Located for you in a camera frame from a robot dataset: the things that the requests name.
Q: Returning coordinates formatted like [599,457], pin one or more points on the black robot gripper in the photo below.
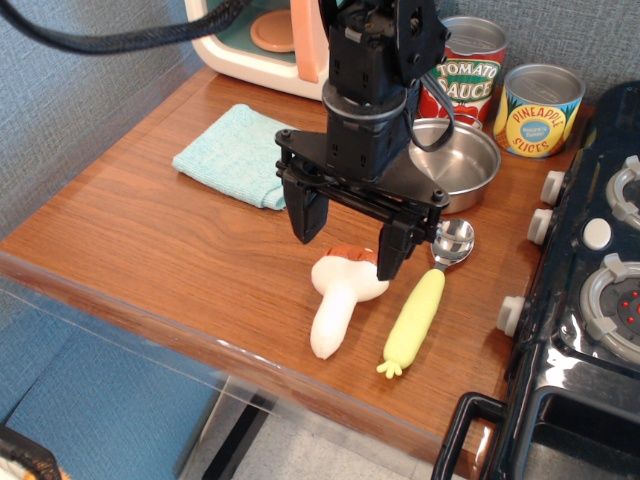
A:
[362,162]

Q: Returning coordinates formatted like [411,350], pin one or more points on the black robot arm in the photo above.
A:
[380,57]

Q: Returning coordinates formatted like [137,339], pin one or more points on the light blue folded cloth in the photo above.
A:
[237,157]

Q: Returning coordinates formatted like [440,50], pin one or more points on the dark object bottom left corner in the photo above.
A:
[23,458]

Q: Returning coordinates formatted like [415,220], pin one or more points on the white plush mushroom toy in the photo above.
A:
[344,276]

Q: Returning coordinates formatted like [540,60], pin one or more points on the stainless steel bowl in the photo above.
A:
[464,167]

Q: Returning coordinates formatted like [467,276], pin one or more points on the grey stove knob lower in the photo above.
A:
[509,314]

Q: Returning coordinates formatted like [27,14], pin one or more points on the grey stove knob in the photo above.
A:
[509,314]
[552,186]
[539,225]

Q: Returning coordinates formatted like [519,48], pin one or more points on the grey stove knob middle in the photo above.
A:
[539,225]

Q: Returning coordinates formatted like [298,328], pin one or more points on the tomato sauce can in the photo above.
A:
[475,52]

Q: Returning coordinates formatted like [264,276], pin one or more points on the white toy microwave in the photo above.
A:
[280,45]

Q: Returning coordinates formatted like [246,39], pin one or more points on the grey stove knob upper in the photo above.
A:
[552,186]

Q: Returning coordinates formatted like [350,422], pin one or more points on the pineapple slices can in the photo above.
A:
[537,109]

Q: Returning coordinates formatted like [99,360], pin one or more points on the clear acrylic table guard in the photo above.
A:
[111,404]

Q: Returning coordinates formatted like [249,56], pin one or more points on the black toy stove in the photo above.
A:
[571,409]

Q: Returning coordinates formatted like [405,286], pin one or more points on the spoon with yellow handle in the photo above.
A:
[453,244]

